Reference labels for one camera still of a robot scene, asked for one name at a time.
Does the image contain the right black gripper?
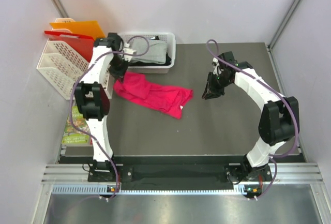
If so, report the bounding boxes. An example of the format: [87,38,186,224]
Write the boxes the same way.
[202,72,232,100]

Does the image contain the red folder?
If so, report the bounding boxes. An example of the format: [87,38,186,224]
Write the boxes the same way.
[44,31,95,62]

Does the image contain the white file organizer rack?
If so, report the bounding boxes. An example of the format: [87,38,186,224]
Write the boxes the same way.
[36,18,113,100]

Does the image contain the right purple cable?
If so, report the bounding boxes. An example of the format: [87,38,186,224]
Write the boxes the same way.
[206,39,300,200]

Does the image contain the orange folder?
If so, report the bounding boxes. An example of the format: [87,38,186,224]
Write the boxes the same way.
[50,21,105,39]

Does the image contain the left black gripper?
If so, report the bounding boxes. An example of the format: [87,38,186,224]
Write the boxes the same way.
[109,55,131,84]

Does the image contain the white laundry basket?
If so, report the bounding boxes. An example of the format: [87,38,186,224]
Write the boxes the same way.
[119,32,176,74]

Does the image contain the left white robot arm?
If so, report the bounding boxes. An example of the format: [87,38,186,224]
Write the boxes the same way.
[73,33,129,181]

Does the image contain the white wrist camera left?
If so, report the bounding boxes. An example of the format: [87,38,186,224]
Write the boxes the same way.
[122,42,136,62]

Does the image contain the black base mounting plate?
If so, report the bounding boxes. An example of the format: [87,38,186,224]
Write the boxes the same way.
[85,155,272,191]

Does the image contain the green treehouse book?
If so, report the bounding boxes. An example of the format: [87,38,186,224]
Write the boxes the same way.
[61,104,93,146]

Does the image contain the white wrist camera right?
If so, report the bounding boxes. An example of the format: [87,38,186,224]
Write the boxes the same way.
[212,58,222,76]

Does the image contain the aluminium frame rail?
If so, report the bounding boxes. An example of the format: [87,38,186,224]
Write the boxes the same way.
[41,163,323,196]

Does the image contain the black t shirt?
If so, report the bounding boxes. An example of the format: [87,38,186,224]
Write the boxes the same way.
[129,35,173,67]

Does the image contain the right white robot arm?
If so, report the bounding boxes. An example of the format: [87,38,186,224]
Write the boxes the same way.
[202,52,299,181]

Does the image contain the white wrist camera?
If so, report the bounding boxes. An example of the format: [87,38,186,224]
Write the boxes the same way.
[212,58,222,76]
[122,42,136,62]

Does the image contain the pink t shirt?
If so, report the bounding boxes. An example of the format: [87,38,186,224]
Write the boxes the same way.
[113,71,193,119]

